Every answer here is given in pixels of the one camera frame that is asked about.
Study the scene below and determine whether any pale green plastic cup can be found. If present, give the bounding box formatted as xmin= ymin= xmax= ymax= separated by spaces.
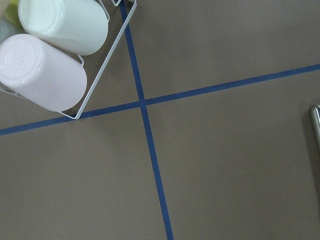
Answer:
xmin=18 ymin=0 xmax=110 ymax=56

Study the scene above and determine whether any yellow plastic cup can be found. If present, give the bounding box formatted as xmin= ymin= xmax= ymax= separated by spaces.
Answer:
xmin=4 ymin=0 xmax=23 ymax=29

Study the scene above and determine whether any pink plastic cup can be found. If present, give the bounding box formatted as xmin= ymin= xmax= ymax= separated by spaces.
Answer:
xmin=0 ymin=34 xmax=87 ymax=112

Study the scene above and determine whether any white wire cup rack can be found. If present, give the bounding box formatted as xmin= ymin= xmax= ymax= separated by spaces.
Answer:
xmin=0 ymin=0 xmax=138 ymax=120

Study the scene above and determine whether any steel muddler black cap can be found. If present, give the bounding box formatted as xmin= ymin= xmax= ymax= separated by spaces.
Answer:
xmin=309 ymin=104 xmax=320 ymax=151

